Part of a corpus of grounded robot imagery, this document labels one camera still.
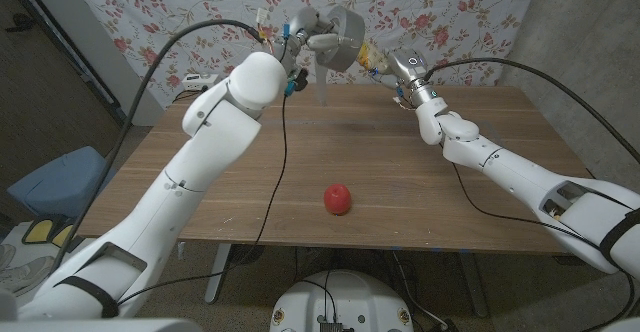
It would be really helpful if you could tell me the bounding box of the floral backdrop cloth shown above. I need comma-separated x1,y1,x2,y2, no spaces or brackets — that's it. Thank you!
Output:
64,0,544,108

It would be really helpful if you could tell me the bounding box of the blue plastic container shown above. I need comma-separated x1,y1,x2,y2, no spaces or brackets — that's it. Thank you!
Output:
6,145,118,219

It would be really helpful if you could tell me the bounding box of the black door handle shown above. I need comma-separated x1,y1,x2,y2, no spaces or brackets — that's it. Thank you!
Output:
4,12,36,33

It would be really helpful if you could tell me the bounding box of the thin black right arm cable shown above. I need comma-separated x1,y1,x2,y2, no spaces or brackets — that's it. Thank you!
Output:
451,160,636,332

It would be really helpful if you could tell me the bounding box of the yellow black foot pedal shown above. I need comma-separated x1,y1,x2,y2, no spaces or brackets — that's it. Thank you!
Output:
21,215,65,246
51,219,86,253

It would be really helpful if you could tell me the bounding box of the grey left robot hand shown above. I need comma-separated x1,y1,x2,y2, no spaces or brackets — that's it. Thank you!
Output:
284,5,346,61

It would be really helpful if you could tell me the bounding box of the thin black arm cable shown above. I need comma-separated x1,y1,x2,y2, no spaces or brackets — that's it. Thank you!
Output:
117,91,289,306
451,160,636,332

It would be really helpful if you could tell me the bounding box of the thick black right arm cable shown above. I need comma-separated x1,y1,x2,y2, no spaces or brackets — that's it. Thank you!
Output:
423,56,640,166

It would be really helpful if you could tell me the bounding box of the grey metal table leg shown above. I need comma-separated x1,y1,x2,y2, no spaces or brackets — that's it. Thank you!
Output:
457,251,490,319
204,243,234,306

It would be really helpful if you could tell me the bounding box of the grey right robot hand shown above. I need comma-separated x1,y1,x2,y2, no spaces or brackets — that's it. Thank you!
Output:
369,46,441,108

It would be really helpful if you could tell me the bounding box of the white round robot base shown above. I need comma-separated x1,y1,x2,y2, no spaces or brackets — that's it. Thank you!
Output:
269,269,415,332

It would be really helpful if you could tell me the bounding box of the black power strip cable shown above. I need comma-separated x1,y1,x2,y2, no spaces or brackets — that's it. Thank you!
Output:
172,89,201,104

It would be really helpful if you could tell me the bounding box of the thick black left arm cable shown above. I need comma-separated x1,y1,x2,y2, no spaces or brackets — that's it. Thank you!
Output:
49,18,266,273

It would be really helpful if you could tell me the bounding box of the red apple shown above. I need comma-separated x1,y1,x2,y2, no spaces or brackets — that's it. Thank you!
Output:
323,182,353,217

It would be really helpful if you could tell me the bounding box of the white power strip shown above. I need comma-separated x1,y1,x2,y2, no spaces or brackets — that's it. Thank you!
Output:
181,73,221,93

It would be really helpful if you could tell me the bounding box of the white floor mat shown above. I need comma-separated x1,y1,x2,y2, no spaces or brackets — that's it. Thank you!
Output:
0,220,101,303

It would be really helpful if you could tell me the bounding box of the black base cable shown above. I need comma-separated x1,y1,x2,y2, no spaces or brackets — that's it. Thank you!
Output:
298,270,337,323

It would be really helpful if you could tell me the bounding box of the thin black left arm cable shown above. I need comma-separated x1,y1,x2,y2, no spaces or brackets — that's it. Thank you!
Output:
117,91,289,306

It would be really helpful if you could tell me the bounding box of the white floor cable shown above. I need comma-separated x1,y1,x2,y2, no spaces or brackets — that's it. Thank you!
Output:
391,250,451,332

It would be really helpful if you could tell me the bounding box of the grey duct tape roll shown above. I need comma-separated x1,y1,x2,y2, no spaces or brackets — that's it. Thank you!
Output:
313,4,367,106

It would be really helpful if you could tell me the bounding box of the grey sneaker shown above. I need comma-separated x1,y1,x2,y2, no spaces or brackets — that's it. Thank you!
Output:
0,243,17,272
0,255,58,296

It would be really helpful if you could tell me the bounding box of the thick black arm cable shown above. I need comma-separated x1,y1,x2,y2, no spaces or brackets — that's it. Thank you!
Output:
49,18,266,273
423,56,640,166

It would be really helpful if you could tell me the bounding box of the yellow snack packet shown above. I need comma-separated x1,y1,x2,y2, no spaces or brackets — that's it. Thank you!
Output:
355,41,394,73

